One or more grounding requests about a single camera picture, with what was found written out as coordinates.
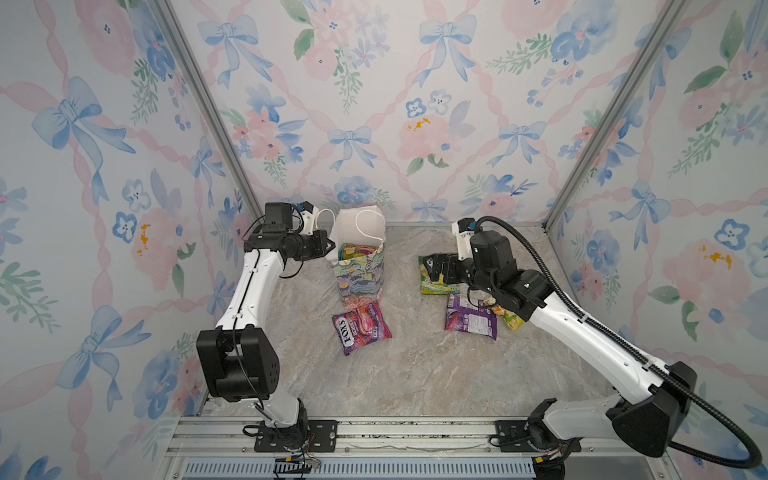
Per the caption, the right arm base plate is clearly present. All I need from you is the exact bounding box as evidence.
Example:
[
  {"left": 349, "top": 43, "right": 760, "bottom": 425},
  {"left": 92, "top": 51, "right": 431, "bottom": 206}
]
[{"left": 488, "top": 419, "right": 582, "bottom": 456}]

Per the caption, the purple Fox's candy bag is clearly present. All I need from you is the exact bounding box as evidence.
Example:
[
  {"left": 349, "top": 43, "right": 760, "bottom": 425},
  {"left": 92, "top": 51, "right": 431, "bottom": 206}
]
[{"left": 332, "top": 302, "right": 392, "bottom": 356}]

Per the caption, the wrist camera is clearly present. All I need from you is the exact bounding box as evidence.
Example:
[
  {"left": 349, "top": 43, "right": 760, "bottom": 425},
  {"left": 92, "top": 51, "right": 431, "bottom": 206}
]
[
  {"left": 451, "top": 217, "right": 476, "bottom": 261},
  {"left": 261, "top": 201, "right": 315, "bottom": 235}
]

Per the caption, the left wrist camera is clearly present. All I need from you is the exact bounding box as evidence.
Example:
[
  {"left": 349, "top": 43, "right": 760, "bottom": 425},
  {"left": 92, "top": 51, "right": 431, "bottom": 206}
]
[{"left": 261, "top": 201, "right": 315, "bottom": 235}]

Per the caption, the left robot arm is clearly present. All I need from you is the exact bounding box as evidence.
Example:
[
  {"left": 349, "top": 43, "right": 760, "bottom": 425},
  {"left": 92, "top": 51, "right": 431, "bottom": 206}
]
[{"left": 196, "top": 230, "right": 335, "bottom": 433}]

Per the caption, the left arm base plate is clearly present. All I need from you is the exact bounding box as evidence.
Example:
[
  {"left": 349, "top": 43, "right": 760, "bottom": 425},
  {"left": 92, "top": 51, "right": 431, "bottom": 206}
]
[{"left": 254, "top": 419, "right": 339, "bottom": 453}]

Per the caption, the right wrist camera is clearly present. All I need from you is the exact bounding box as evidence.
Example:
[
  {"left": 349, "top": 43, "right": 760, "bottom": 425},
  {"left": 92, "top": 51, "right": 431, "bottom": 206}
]
[{"left": 451, "top": 217, "right": 476, "bottom": 261}]

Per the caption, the yellow snack packet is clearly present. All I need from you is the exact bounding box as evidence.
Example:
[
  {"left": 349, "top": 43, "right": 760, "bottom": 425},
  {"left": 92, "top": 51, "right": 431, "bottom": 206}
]
[{"left": 490, "top": 305, "right": 524, "bottom": 331}]

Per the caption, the orange Fox's candy bag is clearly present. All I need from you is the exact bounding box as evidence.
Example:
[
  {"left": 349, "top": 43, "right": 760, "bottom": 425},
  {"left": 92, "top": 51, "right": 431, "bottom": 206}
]
[{"left": 338, "top": 243, "right": 377, "bottom": 261}]

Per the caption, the aluminium rail frame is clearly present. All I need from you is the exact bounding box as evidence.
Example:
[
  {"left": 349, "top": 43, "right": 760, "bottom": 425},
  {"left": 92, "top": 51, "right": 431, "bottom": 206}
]
[{"left": 155, "top": 417, "right": 680, "bottom": 479}]

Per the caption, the purple snack packet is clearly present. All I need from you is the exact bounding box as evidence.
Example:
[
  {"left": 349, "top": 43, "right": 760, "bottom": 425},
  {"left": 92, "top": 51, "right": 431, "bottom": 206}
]
[{"left": 444, "top": 293, "right": 498, "bottom": 340}]

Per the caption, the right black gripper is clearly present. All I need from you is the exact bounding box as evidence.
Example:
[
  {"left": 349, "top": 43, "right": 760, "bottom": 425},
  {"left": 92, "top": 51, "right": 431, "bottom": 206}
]
[{"left": 421, "top": 253, "right": 498, "bottom": 301}]

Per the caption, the green Fox's candy bag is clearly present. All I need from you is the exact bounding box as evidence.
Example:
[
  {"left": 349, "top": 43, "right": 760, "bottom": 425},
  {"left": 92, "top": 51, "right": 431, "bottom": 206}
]
[{"left": 417, "top": 255, "right": 461, "bottom": 296}]

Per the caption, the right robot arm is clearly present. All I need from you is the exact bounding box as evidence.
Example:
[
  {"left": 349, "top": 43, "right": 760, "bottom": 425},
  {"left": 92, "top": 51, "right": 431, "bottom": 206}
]
[{"left": 424, "top": 231, "right": 696, "bottom": 458}]

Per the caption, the floral paper bag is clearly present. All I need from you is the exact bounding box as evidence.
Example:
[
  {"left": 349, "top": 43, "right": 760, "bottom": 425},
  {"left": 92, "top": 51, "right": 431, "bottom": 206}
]
[{"left": 314, "top": 205, "right": 386, "bottom": 310}]

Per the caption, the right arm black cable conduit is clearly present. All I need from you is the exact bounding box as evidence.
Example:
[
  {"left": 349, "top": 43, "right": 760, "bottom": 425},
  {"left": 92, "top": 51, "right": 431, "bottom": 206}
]
[{"left": 470, "top": 215, "right": 763, "bottom": 470}]

